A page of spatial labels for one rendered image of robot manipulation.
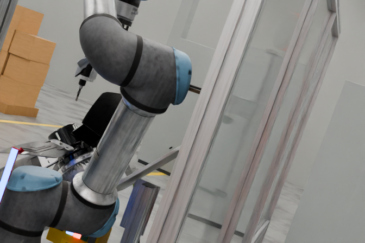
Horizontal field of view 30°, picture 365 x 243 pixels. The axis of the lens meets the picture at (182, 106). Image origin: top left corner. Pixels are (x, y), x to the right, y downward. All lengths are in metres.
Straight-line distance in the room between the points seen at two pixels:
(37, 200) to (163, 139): 8.39
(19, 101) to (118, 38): 9.25
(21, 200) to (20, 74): 8.98
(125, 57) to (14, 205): 0.46
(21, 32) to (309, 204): 5.20
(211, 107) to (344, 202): 6.63
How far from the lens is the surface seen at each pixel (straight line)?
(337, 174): 7.63
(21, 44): 10.57
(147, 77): 1.42
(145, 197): 2.53
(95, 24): 1.46
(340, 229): 7.66
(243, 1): 1.04
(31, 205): 1.62
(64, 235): 2.10
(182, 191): 1.05
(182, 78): 1.45
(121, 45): 1.41
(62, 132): 2.57
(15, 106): 10.59
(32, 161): 2.63
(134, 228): 2.55
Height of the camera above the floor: 1.62
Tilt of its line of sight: 4 degrees down
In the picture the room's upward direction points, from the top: 20 degrees clockwise
